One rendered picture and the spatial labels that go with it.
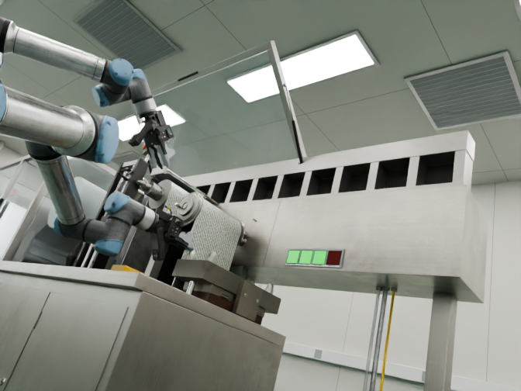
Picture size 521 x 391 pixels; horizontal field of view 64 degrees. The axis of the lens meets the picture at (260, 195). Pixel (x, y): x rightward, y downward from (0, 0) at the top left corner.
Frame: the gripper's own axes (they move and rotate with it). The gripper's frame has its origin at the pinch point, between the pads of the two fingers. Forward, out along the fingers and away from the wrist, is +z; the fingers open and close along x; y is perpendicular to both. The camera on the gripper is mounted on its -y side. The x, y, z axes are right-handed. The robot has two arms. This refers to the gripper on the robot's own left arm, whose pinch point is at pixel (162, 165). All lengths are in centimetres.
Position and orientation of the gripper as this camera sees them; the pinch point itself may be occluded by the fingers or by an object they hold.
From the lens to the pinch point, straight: 160.8
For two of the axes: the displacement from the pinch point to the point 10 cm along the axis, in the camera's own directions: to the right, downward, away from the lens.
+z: 3.0, 9.2, 2.3
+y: 5.9, -3.7, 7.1
